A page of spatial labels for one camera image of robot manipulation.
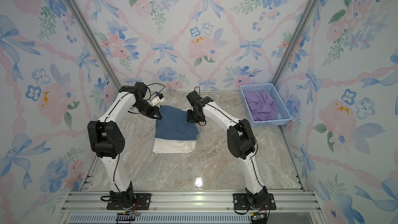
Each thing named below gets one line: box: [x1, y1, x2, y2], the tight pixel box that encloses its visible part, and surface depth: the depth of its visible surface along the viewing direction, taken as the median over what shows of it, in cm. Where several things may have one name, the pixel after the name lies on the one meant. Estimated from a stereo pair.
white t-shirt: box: [152, 137, 197, 154], surface depth 92 cm
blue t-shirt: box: [154, 104, 200, 141], surface depth 91 cm
